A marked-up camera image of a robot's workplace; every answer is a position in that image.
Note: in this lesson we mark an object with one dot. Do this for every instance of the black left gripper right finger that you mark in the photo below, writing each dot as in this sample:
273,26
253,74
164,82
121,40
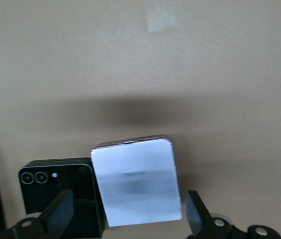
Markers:
196,214

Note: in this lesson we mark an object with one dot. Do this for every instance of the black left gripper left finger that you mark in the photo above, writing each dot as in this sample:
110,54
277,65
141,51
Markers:
58,211

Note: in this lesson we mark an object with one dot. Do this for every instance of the black flip phone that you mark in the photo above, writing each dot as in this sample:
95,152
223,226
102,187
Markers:
55,179

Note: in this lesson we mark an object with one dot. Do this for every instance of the lavender flip phone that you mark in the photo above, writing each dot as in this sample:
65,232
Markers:
135,179

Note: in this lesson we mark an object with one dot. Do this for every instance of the clear tape patch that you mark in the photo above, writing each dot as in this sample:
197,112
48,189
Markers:
161,17

